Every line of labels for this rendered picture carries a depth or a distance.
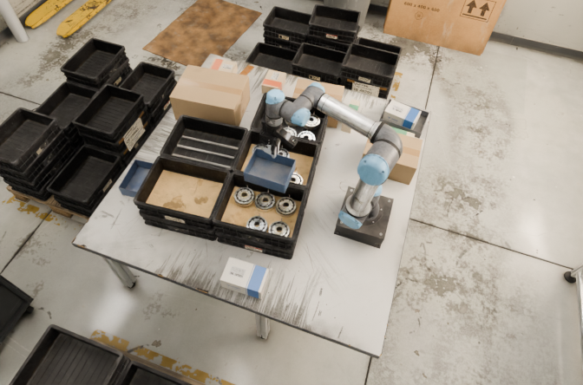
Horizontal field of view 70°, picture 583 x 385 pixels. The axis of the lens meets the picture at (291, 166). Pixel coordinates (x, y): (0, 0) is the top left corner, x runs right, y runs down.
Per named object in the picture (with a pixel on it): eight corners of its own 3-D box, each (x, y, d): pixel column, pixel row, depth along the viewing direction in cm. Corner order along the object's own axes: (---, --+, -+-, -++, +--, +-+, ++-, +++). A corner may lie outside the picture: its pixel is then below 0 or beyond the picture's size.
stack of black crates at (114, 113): (124, 125, 331) (106, 82, 295) (158, 135, 326) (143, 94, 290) (94, 163, 308) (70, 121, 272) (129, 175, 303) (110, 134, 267)
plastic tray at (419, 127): (427, 117, 271) (429, 112, 267) (419, 139, 260) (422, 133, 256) (387, 104, 277) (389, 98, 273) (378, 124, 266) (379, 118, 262)
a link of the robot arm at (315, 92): (416, 131, 164) (312, 74, 176) (404, 149, 159) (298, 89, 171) (407, 147, 174) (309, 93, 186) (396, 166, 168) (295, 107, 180)
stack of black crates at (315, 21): (356, 55, 392) (364, 12, 355) (346, 78, 373) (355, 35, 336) (312, 45, 399) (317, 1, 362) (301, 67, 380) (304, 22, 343)
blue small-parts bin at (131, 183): (138, 166, 240) (134, 159, 235) (162, 172, 239) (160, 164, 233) (121, 194, 229) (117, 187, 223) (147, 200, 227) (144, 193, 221)
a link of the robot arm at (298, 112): (316, 101, 170) (293, 91, 173) (300, 118, 164) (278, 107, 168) (315, 114, 176) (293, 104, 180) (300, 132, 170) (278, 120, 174)
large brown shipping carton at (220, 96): (250, 99, 276) (248, 75, 259) (236, 132, 258) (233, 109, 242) (193, 88, 280) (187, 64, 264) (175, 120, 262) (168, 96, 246)
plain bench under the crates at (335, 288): (404, 172, 331) (431, 111, 275) (356, 384, 240) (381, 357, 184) (219, 119, 358) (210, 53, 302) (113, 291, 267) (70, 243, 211)
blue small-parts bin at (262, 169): (295, 167, 198) (296, 159, 192) (284, 193, 190) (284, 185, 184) (256, 156, 202) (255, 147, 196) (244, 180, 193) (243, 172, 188)
